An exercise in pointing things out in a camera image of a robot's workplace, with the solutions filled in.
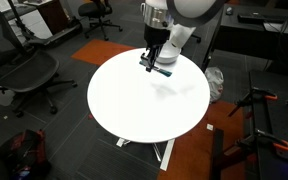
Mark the small white floor tag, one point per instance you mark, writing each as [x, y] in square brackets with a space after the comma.
[210, 127]

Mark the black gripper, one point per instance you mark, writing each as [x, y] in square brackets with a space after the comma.
[155, 36]

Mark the grey computer mouse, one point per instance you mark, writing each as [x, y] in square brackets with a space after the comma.
[229, 10]

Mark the black upright post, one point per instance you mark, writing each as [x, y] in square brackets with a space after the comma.
[217, 146]

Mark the black electric scooter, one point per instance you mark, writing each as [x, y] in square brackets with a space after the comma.
[55, 36]

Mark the black office desk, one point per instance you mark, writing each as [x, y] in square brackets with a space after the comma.
[244, 36]

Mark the black mesh office chair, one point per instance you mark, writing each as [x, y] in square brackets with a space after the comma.
[27, 70]

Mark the teal marker pen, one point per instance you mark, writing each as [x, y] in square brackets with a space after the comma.
[165, 72]

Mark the black workbench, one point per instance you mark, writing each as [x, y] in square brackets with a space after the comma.
[277, 123]

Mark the red black backpack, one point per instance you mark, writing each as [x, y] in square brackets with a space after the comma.
[27, 150]

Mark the white side desk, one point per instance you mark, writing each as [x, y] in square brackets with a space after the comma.
[34, 23]

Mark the black slim keyboard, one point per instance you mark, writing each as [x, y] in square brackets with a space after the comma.
[250, 18]

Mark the black swivel office chair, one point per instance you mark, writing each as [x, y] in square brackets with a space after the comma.
[92, 9]

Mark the white table base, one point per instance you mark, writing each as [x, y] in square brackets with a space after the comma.
[167, 155]

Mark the brown wooden cabinet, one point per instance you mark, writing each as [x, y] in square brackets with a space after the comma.
[52, 16]

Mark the clear plastic bag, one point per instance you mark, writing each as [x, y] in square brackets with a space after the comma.
[214, 83]

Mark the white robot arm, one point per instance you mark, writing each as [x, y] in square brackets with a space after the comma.
[190, 8]

